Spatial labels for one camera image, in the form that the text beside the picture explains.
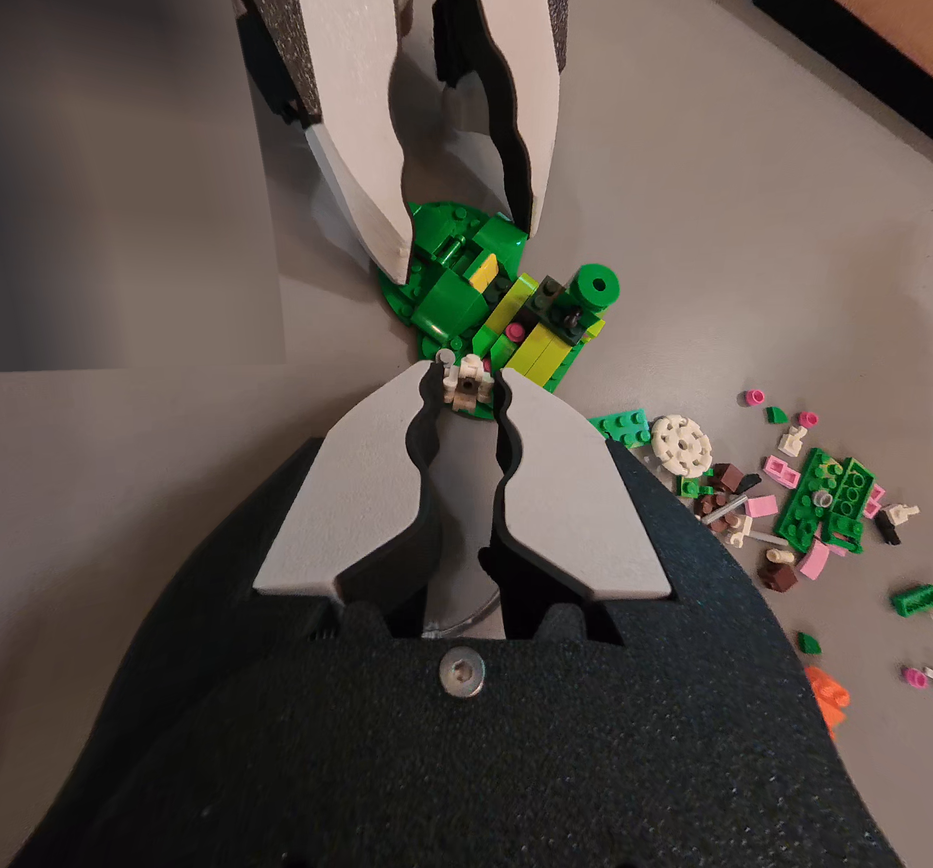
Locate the pink round lego stud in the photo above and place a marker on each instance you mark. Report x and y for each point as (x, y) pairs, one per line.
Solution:
(913, 677)
(807, 419)
(754, 396)

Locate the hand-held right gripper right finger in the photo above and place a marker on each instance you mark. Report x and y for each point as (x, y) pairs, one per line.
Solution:
(576, 511)

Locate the dark green lego plate pair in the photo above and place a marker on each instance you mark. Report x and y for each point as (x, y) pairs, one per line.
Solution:
(849, 496)

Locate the orange lego brick separator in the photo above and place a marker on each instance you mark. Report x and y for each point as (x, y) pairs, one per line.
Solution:
(824, 700)

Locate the small white lego clip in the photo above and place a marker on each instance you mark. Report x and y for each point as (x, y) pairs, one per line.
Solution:
(793, 440)

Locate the pile of pink brown lego pieces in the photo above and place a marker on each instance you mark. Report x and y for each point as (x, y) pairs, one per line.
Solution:
(778, 576)

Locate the white round lego plate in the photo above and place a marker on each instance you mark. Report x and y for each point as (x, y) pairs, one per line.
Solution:
(670, 445)

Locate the green ridged lego brick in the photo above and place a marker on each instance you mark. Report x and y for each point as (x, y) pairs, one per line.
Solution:
(915, 600)

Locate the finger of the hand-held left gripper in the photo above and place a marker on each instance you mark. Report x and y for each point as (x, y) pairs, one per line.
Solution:
(350, 81)
(525, 44)

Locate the bright green lego plate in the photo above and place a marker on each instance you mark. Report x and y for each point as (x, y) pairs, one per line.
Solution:
(623, 425)

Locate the small white lego flower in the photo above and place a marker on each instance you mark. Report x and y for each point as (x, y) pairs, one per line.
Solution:
(466, 376)

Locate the green lego build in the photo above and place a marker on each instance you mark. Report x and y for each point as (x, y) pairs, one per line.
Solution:
(452, 299)

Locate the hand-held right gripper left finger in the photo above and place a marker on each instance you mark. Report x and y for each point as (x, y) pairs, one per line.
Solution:
(350, 489)

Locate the dark green lego leaf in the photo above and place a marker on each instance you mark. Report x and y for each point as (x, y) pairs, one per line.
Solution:
(775, 415)
(809, 643)

